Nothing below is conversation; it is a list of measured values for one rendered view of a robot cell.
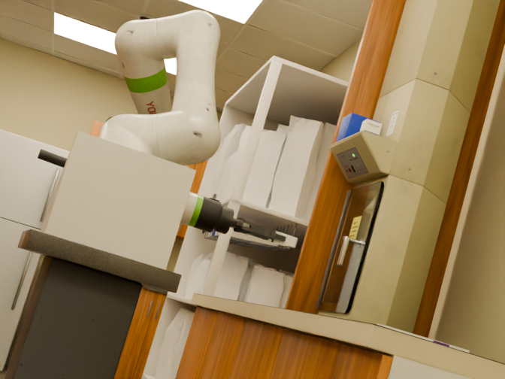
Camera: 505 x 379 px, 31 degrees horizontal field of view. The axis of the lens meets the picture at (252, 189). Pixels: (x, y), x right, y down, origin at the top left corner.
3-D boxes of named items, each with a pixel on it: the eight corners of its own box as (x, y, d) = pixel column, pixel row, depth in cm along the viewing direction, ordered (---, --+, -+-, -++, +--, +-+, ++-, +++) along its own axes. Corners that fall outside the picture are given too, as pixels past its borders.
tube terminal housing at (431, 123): (386, 347, 295) (446, 122, 306) (426, 356, 264) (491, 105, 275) (314, 325, 291) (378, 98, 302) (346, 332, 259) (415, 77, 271)
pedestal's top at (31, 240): (25, 247, 182) (31, 228, 182) (16, 247, 212) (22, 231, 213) (176, 293, 190) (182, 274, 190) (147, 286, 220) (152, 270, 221)
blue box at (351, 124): (363, 153, 296) (370, 127, 297) (373, 149, 286) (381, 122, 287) (334, 144, 294) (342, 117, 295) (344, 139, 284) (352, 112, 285)
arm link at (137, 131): (150, 150, 203) (158, 102, 218) (83, 160, 205) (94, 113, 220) (164, 195, 211) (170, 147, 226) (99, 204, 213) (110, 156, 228)
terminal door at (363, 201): (319, 310, 291) (352, 189, 296) (348, 314, 261) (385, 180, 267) (316, 309, 291) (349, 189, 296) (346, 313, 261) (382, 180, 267)
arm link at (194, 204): (142, 222, 255) (154, 190, 249) (147, 198, 266) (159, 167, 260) (190, 237, 257) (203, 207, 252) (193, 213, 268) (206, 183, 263)
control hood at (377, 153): (354, 184, 298) (361, 155, 299) (389, 174, 266) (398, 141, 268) (321, 174, 296) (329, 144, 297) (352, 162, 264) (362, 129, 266)
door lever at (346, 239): (354, 270, 266) (351, 270, 269) (363, 238, 267) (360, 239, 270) (337, 265, 265) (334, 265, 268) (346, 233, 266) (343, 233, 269)
